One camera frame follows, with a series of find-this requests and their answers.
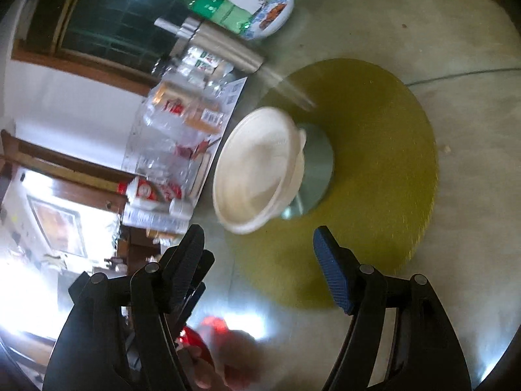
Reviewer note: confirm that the framed wall picture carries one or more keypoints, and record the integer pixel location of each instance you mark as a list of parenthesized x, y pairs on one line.
[(57, 226)]

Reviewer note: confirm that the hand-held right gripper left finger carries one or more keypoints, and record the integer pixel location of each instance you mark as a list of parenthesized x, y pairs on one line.
[(189, 252)]

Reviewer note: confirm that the white medicine bottle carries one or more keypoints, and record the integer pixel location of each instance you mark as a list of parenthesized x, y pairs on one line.
[(211, 62)]

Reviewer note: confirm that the dark barred window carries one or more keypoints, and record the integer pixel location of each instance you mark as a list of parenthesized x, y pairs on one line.
[(101, 16)]

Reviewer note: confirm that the white paper roll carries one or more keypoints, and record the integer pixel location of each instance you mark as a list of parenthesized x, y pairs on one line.
[(167, 25)]

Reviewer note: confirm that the ribbed cream plastic bowl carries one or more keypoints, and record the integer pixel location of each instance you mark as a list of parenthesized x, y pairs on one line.
[(252, 171)]

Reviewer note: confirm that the steel thermos flask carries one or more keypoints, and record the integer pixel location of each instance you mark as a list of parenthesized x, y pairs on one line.
[(228, 44)]

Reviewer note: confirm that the brown book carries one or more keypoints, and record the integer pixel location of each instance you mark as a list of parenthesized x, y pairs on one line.
[(205, 171)]

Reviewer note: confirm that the amber liquor bottle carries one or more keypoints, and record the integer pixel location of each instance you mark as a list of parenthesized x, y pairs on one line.
[(187, 108)]

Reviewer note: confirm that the blue white ceramic bowl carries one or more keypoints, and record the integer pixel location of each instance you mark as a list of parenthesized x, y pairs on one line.
[(270, 16)]

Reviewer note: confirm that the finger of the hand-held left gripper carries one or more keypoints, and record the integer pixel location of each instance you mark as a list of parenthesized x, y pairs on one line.
[(194, 303), (206, 264)]

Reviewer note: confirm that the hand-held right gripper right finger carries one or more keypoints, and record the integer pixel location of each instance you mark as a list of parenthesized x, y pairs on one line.
[(329, 271)]

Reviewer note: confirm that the red plastic plate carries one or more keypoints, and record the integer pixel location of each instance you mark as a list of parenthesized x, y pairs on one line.
[(191, 338)]

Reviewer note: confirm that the green soda bottle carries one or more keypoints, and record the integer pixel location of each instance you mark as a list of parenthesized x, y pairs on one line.
[(215, 8)]

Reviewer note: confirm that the white liquor bottle red label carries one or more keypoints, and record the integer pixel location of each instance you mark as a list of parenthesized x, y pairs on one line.
[(150, 191)]

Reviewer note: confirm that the white printed leaflet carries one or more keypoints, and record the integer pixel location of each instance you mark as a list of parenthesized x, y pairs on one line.
[(233, 91)]

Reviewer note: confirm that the person's left hand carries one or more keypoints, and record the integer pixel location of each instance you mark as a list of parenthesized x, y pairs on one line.
[(228, 362)]

